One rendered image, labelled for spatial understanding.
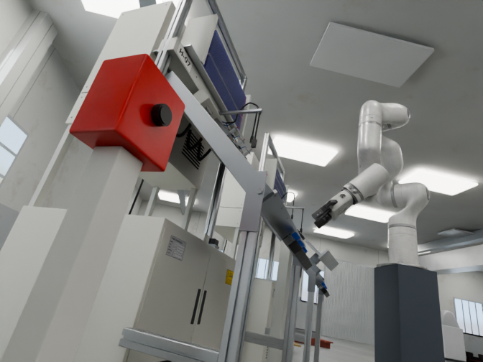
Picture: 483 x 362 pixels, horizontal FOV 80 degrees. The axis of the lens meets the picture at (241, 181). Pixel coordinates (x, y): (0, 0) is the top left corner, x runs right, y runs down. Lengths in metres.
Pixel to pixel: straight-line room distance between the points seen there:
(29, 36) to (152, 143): 4.27
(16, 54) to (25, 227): 3.48
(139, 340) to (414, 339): 1.03
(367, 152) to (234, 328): 0.85
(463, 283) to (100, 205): 14.79
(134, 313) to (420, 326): 1.08
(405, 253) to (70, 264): 1.33
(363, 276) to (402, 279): 10.98
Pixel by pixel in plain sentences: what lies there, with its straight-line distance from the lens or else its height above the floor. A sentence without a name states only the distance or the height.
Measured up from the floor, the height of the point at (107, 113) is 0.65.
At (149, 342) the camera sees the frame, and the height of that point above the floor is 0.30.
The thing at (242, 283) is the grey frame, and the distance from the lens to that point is 0.71.
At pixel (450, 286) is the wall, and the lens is 14.55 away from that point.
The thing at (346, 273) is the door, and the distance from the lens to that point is 12.10.
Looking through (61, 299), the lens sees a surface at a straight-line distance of 0.47.
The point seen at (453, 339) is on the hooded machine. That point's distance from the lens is 13.14.
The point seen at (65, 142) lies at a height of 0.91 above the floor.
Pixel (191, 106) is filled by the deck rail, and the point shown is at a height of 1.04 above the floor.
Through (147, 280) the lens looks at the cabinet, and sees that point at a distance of 0.88.
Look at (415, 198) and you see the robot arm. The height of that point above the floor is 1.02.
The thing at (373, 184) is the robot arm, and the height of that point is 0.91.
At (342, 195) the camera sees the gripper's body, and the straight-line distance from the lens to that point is 1.14.
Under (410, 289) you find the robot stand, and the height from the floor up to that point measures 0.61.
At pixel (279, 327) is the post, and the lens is 1.69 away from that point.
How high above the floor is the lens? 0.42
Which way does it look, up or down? 23 degrees up
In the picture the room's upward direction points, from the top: 11 degrees clockwise
